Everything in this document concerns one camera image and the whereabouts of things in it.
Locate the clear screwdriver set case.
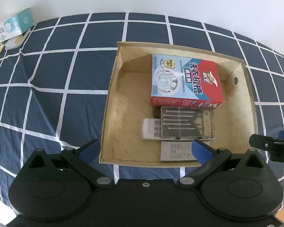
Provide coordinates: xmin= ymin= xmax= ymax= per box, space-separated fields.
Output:
xmin=161 ymin=107 xmax=215 ymax=140

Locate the white remote with screen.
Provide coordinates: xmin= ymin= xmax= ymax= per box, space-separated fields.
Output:
xmin=142 ymin=117 xmax=215 ymax=141

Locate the red detergent box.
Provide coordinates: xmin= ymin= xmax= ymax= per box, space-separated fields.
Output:
xmin=150 ymin=54 xmax=224 ymax=109

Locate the white keypad remote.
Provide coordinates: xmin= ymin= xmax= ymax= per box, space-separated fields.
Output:
xmin=160 ymin=140 xmax=211 ymax=162

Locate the open cardboard box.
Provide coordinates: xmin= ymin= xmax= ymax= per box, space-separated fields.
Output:
xmin=99 ymin=42 xmax=258 ymax=168

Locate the flat white packet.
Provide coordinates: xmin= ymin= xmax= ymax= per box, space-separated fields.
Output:
xmin=5 ymin=30 xmax=30 ymax=50

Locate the teal mask box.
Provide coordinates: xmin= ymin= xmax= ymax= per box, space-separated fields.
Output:
xmin=0 ymin=8 xmax=34 ymax=43

